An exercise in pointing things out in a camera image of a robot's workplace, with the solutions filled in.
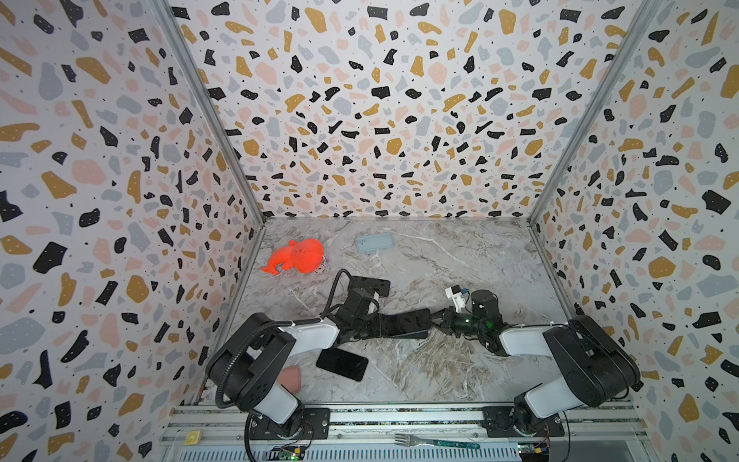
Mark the yellow sticker tag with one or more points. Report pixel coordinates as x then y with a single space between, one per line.
193 438

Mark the black phone case camera cutout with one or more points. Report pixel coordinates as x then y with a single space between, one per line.
412 325

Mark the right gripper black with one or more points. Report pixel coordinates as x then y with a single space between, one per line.
456 320

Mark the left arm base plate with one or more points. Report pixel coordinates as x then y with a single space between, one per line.
310 423

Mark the right circuit board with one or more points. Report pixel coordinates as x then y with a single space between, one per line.
533 453

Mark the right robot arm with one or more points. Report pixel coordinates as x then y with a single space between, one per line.
592 367

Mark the circuit board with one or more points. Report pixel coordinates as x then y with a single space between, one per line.
533 453
287 453

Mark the black phone left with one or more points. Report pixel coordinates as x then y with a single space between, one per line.
346 364

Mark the aluminium rail frame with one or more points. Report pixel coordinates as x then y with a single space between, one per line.
366 431

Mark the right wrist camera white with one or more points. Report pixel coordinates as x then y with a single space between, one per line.
458 297

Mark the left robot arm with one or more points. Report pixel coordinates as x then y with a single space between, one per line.
246 368

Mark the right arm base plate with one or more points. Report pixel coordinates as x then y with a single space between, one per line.
512 421

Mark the pink phone case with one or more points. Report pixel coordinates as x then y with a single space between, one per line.
290 379

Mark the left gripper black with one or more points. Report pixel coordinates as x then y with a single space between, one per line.
374 318

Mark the light blue phone case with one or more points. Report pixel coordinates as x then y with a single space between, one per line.
375 242

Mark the silver fork green handle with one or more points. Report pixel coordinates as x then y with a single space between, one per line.
412 441

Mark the left circuit board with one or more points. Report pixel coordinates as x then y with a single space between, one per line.
287 453

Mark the red plush toy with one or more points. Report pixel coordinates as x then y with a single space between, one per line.
305 256

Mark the black phone case far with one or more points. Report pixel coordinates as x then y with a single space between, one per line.
376 286

